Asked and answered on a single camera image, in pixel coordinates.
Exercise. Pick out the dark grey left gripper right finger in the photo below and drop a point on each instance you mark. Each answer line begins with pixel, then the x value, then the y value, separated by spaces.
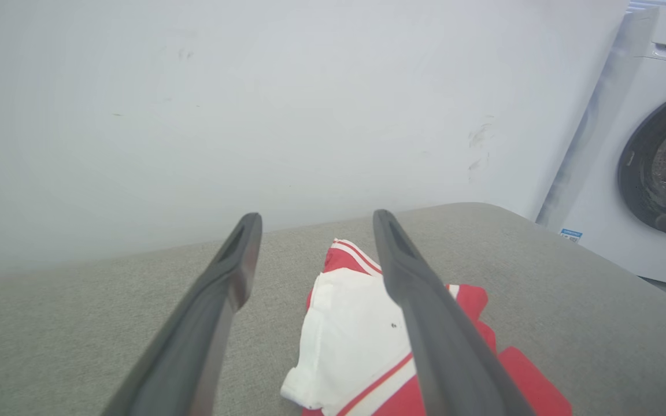
pixel 443 346

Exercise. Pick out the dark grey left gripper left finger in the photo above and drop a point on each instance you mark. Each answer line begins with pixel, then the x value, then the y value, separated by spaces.
pixel 194 335

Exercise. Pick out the red and white garment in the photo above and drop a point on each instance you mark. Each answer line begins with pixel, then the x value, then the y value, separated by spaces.
pixel 350 335

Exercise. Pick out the blue label sticker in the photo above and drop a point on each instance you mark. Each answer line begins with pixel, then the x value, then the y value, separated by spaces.
pixel 570 235

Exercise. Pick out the white washing machine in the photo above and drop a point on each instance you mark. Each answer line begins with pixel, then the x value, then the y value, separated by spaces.
pixel 605 173

